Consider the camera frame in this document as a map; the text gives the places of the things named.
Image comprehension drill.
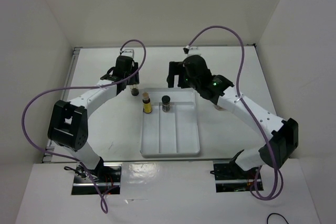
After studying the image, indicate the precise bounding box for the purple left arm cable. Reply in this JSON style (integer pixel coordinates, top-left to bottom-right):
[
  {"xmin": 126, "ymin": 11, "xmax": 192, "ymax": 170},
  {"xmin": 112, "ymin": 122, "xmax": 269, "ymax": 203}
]
[{"xmin": 21, "ymin": 39, "xmax": 146, "ymax": 214}]

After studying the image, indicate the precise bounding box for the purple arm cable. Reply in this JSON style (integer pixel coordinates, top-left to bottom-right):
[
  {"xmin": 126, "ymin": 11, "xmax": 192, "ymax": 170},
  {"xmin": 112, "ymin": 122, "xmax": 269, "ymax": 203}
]
[
  {"xmin": 21, "ymin": 39, "xmax": 146, "ymax": 214},
  {"xmin": 187, "ymin": 26, "xmax": 285, "ymax": 200}
]

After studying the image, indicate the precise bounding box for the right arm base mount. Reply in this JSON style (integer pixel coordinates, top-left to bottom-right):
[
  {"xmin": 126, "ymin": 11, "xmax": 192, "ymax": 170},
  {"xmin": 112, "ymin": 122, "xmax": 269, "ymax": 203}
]
[{"xmin": 209, "ymin": 160, "xmax": 264, "ymax": 193}]

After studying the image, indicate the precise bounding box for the black cap spice jar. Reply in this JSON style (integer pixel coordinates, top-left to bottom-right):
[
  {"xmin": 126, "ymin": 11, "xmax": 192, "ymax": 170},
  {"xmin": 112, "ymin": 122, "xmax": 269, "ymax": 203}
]
[{"xmin": 162, "ymin": 95, "xmax": 171, "ymax": 112}]

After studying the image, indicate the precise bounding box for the round brown spice shaker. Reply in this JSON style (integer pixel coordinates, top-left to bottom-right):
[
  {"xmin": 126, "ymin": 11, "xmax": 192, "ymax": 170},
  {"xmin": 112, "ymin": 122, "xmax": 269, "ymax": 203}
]
[{"xmin": 214, "ymin": 105, "xmax": 225, "ymax": 111}]

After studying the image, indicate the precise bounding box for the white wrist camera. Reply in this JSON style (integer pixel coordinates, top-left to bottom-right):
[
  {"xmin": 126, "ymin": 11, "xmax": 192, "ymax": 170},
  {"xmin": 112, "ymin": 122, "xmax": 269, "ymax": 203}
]
[
  {"xmin": 183, "ymin": 46, "xmax": 201, "ymax": 56},
  {"xmin": 119, "ymin": 49, "xmax": 134, "ymax": 59}
]

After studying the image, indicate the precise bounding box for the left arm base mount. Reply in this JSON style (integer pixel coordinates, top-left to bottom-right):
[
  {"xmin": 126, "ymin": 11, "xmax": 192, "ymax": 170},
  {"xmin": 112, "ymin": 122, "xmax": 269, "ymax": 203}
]
[{"xmin": 64, "ymin": 165, "xmax": 122, "ymax": 196}]

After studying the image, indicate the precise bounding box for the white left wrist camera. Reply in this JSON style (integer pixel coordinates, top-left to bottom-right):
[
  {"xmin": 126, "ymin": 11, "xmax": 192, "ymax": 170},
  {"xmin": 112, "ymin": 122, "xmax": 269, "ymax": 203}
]
[{"xmin": 119, "ymin": 49, "xmax": 134, "ymax": 59}]

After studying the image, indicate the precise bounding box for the yellow label sauce bottle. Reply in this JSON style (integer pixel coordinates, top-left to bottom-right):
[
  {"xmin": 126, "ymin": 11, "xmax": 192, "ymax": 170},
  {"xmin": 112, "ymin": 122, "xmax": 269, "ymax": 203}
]
[{"xmin": 142, "ymin": 92, "xmax": 152, "ymax": 114}]

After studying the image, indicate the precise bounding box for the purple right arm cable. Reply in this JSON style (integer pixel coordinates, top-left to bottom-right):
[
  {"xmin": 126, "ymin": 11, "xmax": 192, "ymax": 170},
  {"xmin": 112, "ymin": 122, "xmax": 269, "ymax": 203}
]
[{"xmin": 187, "ymin": 26, "xmax": 285, "ymax": 200}]

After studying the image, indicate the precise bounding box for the white plastic organizer tray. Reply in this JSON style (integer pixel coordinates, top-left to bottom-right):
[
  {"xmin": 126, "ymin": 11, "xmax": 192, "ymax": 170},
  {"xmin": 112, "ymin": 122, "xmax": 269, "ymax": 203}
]
[{"xmin": 140, "ymin": 88, "xmax": 201, "ymax": 158}]

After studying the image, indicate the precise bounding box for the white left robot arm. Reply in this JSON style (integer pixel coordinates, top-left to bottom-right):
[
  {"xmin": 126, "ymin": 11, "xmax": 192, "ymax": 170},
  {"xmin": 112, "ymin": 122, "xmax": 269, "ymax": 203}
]
[{"xmin": 48, "ymin": 55, "xmax": 140, "ymax": 182}]

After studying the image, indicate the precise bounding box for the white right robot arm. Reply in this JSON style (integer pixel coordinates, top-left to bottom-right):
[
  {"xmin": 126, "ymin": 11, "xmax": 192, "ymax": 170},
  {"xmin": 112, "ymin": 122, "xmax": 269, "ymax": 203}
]
[{"xmin": 167, "ymin": 55, "xmax": 298, "ymax": 178}]

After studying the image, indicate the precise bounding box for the gold cap glass spray bottle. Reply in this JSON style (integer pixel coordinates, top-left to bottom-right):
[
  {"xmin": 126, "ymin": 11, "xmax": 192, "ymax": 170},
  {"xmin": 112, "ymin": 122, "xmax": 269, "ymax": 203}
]
[{"xmin": 130, "ymin": 84, "xmax": 139, "ymax": 97}]

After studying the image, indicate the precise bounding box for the black cable on floor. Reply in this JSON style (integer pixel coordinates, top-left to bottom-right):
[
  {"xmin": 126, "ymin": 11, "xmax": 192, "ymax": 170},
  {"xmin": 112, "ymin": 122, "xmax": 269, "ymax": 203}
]
[{"xmin": 267, "ymin": 212, "xmax": 289, "ymax": 224}]

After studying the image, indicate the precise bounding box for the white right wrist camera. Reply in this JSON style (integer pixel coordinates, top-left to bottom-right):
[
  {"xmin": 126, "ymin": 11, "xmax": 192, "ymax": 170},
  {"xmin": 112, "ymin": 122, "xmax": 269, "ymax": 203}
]
[{"xmin": 183, "ymin": 46, "xmax": 201, "ymax": 56}]

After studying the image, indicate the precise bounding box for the aluminium table edge rail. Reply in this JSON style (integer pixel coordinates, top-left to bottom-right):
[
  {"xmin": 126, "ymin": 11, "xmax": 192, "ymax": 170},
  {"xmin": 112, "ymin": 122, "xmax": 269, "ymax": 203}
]
[{"xmin": 41, "ymin": 47, "xmax": 79, "ymax": 163}]

